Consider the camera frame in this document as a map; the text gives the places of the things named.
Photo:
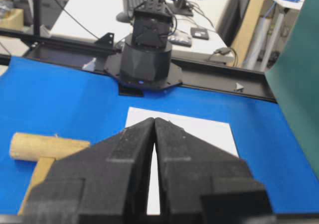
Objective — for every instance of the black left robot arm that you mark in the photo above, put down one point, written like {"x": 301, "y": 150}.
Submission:
{"x": 146, "y": 54}

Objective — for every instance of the white desk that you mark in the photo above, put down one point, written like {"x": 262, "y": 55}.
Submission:
{"x": 87, "y": 20}

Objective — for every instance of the wooden mallet hammer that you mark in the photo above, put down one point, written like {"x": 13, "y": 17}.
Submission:
{"x": 44, "y": 150}

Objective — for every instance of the black monitor stand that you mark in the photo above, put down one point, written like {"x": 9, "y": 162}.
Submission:
{"x": 179, "y": 2}

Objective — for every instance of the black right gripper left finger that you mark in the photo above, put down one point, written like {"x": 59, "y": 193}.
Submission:
{"x": 107, "y": 183}

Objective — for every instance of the white foam board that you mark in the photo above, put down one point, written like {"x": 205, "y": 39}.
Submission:
{"x": 216, "y": 133}

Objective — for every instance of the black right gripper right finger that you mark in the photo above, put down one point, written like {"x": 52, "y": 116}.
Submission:
{"x": 203, "y": 184}

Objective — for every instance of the dark green backdrop sheet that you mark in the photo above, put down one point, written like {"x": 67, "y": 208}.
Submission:
{"x": 294, "y": 80}

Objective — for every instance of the black keyboard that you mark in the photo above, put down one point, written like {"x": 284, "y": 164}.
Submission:
{"x": 129, "y": 6}

